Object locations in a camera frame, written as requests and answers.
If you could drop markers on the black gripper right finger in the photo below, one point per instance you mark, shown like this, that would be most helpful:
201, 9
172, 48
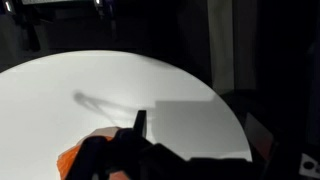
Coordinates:
140, 125

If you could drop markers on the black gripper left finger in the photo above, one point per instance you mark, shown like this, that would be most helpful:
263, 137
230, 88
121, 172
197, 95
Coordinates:
90, 161

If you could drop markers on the orange plastic bag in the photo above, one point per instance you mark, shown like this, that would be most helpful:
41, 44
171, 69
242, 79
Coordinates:
65, 159

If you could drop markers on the dark chair behind table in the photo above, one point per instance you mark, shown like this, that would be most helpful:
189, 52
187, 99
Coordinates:
22, 32

